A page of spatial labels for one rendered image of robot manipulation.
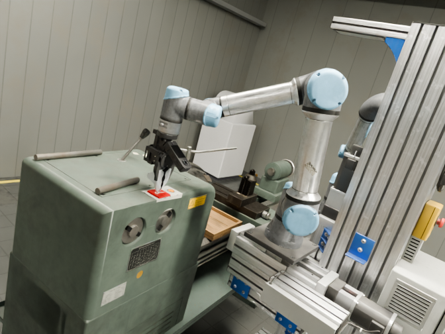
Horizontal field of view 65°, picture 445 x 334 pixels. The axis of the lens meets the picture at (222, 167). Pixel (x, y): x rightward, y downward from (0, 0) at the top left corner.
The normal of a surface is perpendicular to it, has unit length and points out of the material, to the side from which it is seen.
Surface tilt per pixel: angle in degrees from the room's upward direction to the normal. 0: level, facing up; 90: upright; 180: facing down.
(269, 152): 90
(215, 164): 90
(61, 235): 90
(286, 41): 90
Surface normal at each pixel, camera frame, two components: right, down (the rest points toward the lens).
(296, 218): -0.13, 0.37
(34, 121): 0.75, 0.36
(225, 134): -0.61, 0.06
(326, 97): -0.09, 0.12
